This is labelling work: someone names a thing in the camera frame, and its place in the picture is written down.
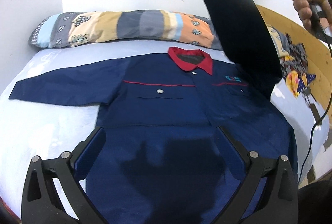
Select patchwork striped pillow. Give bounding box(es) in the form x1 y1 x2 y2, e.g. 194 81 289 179
28 9 222 50

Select person's right hand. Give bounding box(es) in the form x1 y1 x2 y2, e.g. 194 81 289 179
292 0 331 34

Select navy shirt with red collar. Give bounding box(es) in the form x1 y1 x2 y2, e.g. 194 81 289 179
10 0 298 223

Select black cable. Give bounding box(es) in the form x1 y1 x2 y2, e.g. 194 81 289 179
297 29 332 185

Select wooden headboard panel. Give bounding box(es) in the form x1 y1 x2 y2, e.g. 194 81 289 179
257 5 331 109

